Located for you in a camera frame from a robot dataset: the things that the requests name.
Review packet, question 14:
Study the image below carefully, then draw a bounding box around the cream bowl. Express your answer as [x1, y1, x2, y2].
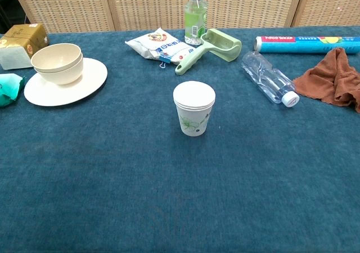
[30, 43, 83, 70]
[34, 52, 84, 85]

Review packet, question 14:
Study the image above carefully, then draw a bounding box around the teal crumpled cloth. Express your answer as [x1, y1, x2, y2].
[0, 73, 26, 109]

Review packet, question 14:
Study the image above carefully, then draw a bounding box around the white floral paper cup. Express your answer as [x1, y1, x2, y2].
[174, 98, 216, 137]

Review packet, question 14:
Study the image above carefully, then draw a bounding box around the woven rattan screen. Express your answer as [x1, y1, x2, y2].
[9, 0, 360, 34]

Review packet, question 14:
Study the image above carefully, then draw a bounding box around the green lint roller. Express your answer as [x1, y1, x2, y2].
[174, 28, 242, 75]

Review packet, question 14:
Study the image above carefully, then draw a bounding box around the cream inner bowl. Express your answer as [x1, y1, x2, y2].
[30, 43, 83, 70]

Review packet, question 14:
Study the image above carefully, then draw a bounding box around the blue binder clip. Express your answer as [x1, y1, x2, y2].
[158, 55, 172, 69]

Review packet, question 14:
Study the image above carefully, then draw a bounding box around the gold tissue pack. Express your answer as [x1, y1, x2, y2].
[0, 23, 50, 70]

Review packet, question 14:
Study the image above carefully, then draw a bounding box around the blue food wrap box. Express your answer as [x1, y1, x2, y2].
[254, 35, 360, 55]

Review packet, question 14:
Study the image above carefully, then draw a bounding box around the white printed food bag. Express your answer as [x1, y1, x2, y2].
[124, 27, 196, 65]

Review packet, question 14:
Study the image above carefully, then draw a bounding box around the green label water bottle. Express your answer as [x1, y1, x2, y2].
[184, 0, 208, 46]

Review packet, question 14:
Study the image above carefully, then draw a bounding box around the clear empty plastic bottle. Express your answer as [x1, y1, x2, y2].
[241, 51, 300, 108]

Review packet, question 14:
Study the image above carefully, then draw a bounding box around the white inner paper cup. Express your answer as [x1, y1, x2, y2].
[173, 80, 217, 108]

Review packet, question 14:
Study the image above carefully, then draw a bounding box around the brown cloth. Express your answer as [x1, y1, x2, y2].
[292, 47, 360, 114]

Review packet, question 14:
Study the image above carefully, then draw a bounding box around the cream outer bowl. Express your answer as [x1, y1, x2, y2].
[34, 52, 84, 85]

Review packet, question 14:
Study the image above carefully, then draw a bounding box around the cream round plate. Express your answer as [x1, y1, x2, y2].
[24, 57, 109, 107]

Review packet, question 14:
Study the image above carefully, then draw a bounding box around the blue tablecloth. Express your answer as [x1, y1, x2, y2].
[0, 25, 360, 253]

